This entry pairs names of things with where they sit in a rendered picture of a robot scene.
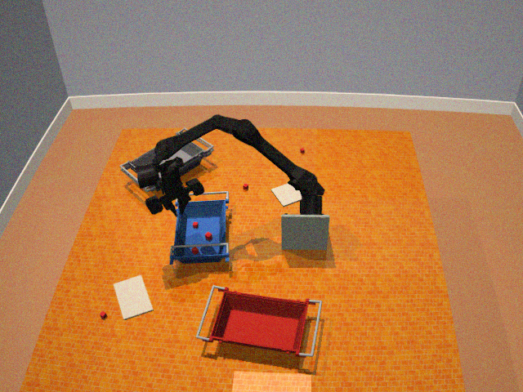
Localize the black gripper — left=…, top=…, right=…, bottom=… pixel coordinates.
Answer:
left=145, top=178, right=204, bottom=217

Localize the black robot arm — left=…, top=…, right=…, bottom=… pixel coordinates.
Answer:
left=136, top=114, right=324, bottom=215

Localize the blue plastic tray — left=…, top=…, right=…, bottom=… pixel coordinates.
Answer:
left=169, top=199, right=229, bottom=265

